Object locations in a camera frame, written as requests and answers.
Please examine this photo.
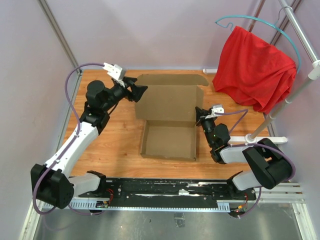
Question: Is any red cloth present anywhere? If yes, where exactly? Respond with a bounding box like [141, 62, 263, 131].
[212, 26, 297, 114]

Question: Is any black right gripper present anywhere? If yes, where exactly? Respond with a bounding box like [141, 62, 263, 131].
[195, 106, 217, 148]

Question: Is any brown cardboard box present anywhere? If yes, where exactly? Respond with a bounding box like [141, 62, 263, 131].
[135, 74, 209, 162]

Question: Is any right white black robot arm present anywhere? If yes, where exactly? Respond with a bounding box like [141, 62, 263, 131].
[195, 105, 296, 200]

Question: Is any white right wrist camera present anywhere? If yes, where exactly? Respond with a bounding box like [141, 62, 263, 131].
[208, 104, 225, 118]

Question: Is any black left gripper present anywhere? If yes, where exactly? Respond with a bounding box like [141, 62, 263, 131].
[102, 77, 148, 112]

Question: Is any grey slotted cable duct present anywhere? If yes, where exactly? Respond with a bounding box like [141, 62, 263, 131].
[69, 199, 109, 210]

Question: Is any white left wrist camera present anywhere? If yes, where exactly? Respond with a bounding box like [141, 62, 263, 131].
[102, 62, 126, 81]

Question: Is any white metal clothes rack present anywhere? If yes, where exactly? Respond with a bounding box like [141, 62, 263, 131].
[213, 0, 320, 144]

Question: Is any teal clothes hanger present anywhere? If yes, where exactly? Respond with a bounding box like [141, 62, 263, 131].
[215, 14, 302, 73]

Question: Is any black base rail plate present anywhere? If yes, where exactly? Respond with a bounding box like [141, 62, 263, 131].
[80, 178, 256, 208]

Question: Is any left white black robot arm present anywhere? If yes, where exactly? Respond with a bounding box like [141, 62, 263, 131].
[30, 77, 148, 215]

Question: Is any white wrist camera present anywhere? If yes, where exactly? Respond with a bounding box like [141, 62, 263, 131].
[102, 62, 126, 81]
[208, 104, 225, 118]

